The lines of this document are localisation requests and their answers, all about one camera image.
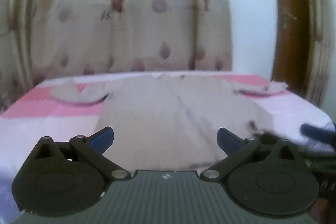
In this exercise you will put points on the beige knitted sweater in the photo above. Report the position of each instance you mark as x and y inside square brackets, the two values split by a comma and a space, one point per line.
[157, 113]

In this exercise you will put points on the brown wooden door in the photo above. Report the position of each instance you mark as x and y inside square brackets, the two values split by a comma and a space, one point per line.
[288, 29]

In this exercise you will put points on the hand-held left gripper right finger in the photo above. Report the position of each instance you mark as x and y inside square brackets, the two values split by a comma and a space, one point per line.
[227, 141]

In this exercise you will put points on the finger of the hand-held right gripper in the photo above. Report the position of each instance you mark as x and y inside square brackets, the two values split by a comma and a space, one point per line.
[265, 133]
[319, 133]

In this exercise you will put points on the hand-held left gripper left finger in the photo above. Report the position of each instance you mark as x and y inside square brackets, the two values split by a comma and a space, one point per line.
[101, 139]

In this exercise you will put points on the pink checked blanket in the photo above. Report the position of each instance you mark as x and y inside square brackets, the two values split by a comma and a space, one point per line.
[39, 129]

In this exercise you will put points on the beige leaf print curtain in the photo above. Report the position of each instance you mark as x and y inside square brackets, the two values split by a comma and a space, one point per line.
[105, 29]

